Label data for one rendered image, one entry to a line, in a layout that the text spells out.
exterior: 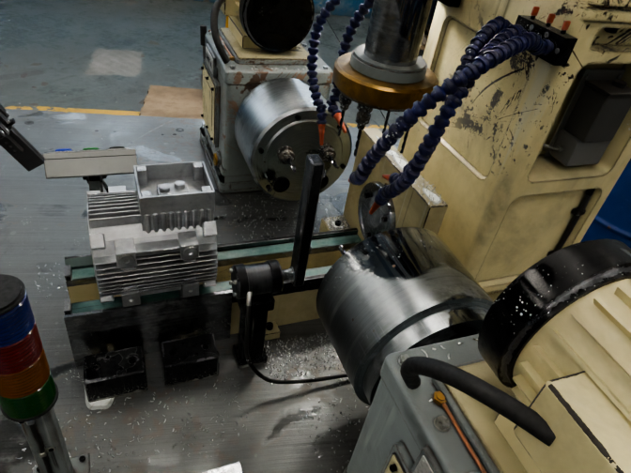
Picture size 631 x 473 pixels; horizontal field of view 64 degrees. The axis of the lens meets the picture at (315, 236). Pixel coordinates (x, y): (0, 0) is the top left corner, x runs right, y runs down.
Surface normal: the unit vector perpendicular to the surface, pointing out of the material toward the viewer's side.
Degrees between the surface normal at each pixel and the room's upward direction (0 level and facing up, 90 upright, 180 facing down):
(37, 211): 0
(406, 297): 28
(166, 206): 90
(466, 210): 90
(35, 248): 0
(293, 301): 90
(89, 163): 57
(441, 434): 0
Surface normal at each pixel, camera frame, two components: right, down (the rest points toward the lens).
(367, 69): -0.58, 0.43
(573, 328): -0.61, -0.42
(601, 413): 0.14, -0.77
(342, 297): -0.79, -0.22
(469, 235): -0.93, 0.11
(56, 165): 0.37, 0.11
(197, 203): 0.35, 0.62
